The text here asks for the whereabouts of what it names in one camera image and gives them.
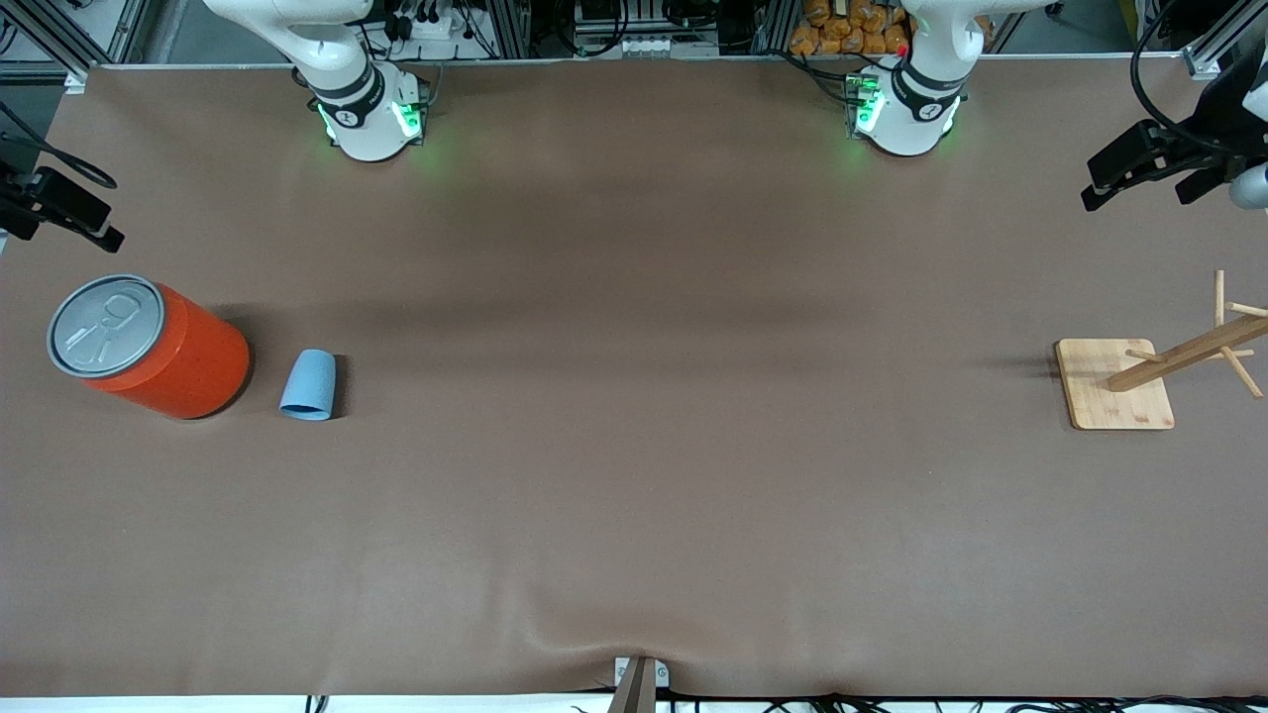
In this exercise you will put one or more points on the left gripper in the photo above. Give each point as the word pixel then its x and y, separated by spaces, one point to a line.
pixel 1202 142

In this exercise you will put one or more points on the light blue plastic cup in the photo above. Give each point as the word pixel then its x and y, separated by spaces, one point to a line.
pixel 309 386

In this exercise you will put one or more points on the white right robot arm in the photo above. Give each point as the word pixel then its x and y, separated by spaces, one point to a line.
pixel 371 134

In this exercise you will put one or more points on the orange can with grey lid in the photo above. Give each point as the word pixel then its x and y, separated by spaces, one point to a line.
pixel 188 366

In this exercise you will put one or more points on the wooden mug tree stand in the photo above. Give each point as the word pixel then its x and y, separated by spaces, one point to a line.
pixel 1109 396

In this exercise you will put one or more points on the orange snack packets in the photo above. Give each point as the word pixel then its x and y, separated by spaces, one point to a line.
pixel 842 30

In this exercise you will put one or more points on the white power strip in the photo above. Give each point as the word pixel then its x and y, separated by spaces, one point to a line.
pixel 436 25

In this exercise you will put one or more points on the aluminium frame profile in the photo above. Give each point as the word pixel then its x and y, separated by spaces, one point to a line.
pixel 1214 50
pixel 59 35

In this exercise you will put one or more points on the grey metal table bracket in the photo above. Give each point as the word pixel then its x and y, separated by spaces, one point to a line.
pixel 639 683

